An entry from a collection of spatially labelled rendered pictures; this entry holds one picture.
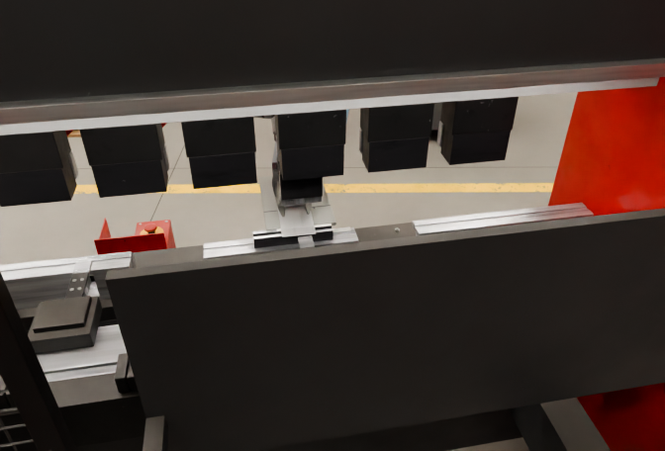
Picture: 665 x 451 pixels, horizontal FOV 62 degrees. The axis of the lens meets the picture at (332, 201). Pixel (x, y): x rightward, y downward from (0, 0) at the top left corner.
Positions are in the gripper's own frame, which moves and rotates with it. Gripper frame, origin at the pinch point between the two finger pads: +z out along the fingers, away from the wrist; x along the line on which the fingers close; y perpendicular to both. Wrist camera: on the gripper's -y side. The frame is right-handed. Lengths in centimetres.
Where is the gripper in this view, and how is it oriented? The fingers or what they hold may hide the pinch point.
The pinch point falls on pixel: (295, 211)
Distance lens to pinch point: 145.1
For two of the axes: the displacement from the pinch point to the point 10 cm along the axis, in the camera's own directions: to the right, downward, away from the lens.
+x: 9.8, -1.0, 1.5
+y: 1.4, -1.2, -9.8
